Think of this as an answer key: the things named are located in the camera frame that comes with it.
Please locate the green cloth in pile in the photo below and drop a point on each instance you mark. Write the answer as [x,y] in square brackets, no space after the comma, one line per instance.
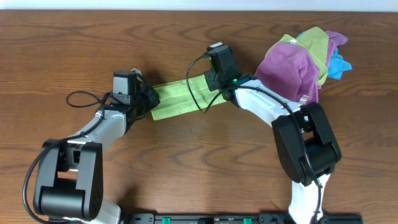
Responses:
[315,40]

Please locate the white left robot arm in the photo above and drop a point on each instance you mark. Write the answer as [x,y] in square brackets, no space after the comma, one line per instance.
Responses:
[65,181]

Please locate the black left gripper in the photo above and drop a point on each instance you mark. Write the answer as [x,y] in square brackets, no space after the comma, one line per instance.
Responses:
[149,99]

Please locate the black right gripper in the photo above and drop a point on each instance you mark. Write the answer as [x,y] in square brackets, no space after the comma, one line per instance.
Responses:
[209,76]

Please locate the blue microfiber cloth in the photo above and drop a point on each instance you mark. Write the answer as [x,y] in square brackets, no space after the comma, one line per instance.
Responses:
[335,63]

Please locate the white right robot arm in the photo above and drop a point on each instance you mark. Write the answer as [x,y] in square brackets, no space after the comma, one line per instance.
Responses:
[306,145]

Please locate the purple microfiber cloth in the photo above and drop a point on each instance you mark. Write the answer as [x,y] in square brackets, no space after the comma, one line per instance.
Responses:
[287,70]

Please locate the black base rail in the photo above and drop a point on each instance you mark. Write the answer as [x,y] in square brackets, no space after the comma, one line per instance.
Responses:
[262,218]

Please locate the light green microfiber cloth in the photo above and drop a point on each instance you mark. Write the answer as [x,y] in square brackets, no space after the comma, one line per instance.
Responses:
[175,98]

